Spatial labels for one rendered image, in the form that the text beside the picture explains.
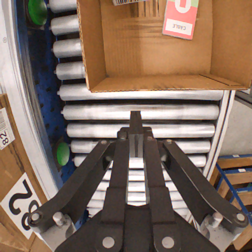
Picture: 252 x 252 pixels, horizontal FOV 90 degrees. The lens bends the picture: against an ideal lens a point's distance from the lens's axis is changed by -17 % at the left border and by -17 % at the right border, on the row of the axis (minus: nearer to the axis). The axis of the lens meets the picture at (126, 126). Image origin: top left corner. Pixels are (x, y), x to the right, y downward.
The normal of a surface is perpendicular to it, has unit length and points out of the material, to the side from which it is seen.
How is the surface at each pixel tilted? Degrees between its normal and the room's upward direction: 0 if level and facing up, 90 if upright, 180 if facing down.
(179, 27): 0
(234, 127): 0
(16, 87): 0
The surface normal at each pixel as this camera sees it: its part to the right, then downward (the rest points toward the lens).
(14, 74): -0.05, 0.44
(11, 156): 1.00, -0.01
